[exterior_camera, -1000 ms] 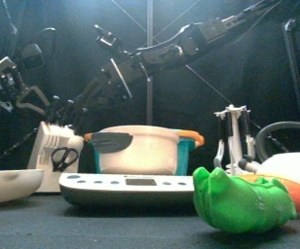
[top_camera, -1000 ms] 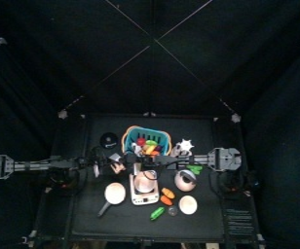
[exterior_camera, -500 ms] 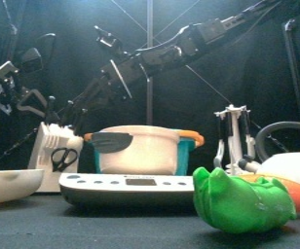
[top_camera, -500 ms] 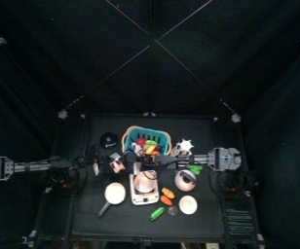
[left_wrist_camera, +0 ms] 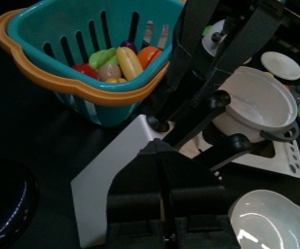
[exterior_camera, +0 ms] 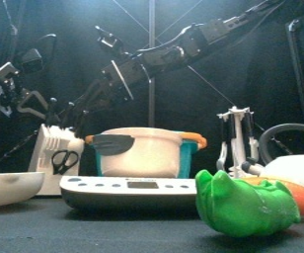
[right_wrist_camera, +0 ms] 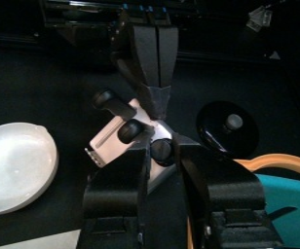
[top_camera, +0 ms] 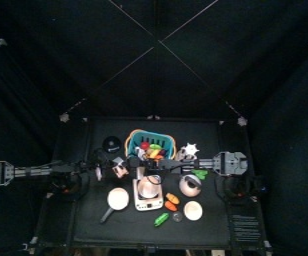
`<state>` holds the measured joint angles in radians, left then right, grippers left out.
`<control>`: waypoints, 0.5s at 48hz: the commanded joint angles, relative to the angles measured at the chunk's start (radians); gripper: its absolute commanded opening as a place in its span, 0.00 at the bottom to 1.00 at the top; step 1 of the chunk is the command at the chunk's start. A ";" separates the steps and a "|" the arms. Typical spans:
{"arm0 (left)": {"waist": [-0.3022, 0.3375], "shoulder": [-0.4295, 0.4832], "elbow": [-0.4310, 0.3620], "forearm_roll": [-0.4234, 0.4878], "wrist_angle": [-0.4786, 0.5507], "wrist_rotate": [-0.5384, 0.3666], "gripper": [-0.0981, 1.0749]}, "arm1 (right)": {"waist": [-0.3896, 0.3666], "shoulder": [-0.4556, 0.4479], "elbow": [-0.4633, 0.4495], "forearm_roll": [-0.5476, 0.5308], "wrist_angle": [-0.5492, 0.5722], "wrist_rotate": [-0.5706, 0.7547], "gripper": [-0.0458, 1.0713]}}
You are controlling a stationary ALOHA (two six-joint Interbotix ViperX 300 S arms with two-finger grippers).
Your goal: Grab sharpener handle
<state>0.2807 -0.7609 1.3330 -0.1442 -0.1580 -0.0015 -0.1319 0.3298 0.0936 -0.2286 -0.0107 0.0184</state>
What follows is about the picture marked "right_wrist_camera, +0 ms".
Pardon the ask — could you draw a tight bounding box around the white device with black knobs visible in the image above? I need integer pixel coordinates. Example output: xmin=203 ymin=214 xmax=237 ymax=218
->
xmin=84 ymin=96 xmax=178 ymax=194

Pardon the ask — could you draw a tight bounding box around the black lid with grey knob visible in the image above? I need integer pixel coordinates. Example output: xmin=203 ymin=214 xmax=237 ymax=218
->
xmin=195 ymin=100 xmax=261 ymax=160

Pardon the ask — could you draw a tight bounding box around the white paper tag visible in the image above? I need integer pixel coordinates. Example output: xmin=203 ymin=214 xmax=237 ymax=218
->
xmin=245 ymin=5 xmax=275 ymax=32

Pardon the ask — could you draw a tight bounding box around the teal basket with orange rim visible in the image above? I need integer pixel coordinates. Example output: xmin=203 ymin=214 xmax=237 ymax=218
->
xmin=185 ymin=153 xmax=300 ymax=249

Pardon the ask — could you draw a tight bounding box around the black knife handle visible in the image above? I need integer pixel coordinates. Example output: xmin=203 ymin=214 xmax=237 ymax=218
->
xmin=90 ymin=89 xmax=138 ymax=121
xmin=117 ymin=118 xmax=145 ymax=145

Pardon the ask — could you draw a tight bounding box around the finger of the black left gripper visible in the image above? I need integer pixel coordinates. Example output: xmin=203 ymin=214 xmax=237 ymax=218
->
xmin=157 ymin=25 xmax=180 ymax=120
xmin=129 ymin=24 xmax=162 ymax=120

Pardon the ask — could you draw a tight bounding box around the large white plate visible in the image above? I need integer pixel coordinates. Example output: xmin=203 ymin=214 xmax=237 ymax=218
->
xmin=0 ymin=122 xmax=61 ymax=216

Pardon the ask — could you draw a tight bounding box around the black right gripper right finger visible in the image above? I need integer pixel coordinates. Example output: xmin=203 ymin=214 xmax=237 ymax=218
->
xmin=173 ymin=132 xmax=285 ymax=249

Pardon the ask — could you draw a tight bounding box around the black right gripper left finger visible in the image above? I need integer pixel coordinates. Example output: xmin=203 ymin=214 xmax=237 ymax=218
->
xmin=81 ymin=128 xmax=154 ymax=249

